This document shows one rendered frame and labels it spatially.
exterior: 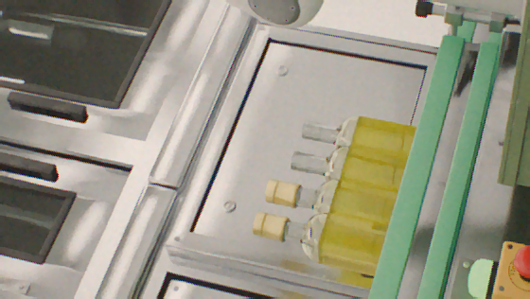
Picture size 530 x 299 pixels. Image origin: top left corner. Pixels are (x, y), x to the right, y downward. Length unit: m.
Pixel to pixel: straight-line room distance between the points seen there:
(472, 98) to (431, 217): 0.19
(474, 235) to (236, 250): 0.45
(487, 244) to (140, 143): 0.71
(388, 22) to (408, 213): 0.62
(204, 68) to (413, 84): 0.35
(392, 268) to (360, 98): 0.54
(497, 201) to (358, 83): 0.54
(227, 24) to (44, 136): 0.38
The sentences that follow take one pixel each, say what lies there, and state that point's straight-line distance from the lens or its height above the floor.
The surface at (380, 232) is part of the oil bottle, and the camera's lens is 1.42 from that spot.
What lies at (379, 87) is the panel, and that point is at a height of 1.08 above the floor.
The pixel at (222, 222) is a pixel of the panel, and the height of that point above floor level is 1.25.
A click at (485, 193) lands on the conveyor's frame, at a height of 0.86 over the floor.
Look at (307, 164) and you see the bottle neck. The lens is 1.51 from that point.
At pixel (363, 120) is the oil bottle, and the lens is 1.53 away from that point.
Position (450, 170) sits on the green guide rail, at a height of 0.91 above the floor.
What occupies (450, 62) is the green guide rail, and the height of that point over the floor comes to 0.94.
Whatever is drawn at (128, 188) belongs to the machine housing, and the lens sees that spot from 1.72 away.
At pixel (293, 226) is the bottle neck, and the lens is 1.45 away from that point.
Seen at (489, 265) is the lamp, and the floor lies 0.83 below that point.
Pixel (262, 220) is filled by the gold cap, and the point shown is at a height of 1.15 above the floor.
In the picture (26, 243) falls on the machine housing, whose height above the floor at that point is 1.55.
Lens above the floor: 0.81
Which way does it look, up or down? 14 degrees up
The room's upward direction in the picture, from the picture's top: 79 degrees counter-clockwise
